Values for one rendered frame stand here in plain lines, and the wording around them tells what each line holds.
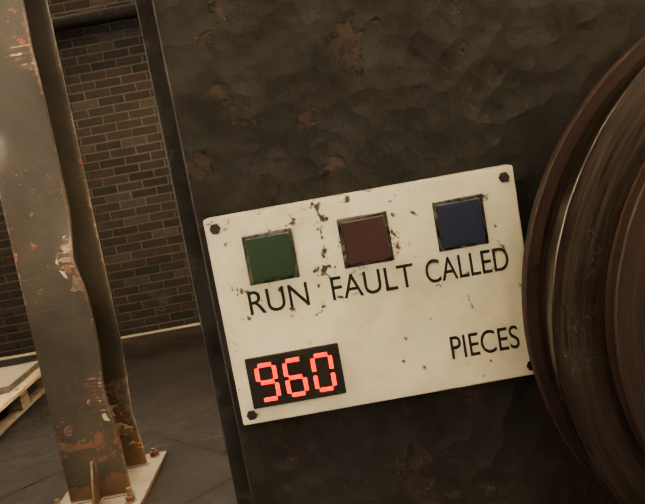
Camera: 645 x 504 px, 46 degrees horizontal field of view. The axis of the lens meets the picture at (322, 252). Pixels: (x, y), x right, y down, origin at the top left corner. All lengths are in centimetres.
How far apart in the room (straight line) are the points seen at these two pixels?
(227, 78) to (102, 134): 620
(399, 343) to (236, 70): 27
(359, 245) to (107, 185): 624
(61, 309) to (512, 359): 272
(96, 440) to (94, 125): 397
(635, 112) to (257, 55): 30
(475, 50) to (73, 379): 282
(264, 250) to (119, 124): 620
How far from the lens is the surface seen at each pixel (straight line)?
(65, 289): 323
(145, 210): 676
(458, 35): 66
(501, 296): 65
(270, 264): 62
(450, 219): 63
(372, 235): 62
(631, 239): 51
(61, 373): 332
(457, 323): 65
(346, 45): 65
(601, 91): 59
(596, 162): 52
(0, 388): 530
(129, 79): 680
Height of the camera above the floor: 127
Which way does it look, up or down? 7 degrees down
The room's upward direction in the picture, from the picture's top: 10 degrees counter-clockwise
